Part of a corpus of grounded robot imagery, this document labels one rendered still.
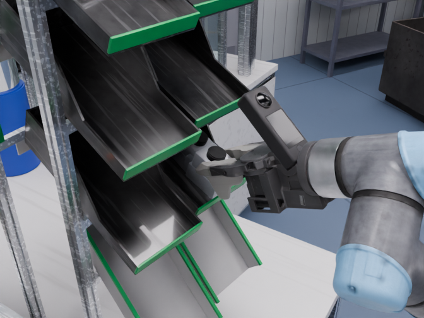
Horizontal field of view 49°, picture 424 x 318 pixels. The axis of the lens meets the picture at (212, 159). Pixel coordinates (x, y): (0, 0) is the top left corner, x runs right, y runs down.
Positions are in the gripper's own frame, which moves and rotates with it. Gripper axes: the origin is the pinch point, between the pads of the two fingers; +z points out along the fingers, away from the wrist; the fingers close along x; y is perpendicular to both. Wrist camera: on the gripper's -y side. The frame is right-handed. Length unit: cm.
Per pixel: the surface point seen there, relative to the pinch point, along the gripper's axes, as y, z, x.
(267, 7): -26, 233, 323
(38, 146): -10.9, 15.3, -18.9
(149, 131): -8.6, -2.3, -10.8
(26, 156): -2, 90, 6
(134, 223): 4.5, 5.7, -13.8
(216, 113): -7.1, -4.2, 0.1
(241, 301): 37.9, 18.5, 10.3
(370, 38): 35, 187, 413
